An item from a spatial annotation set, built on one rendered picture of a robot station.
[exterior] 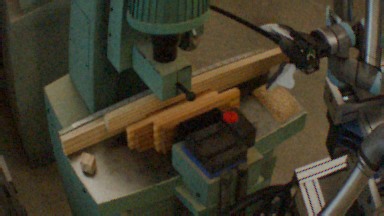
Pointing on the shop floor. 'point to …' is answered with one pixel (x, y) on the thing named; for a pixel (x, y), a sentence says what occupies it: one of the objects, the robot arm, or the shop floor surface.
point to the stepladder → (9, 188)
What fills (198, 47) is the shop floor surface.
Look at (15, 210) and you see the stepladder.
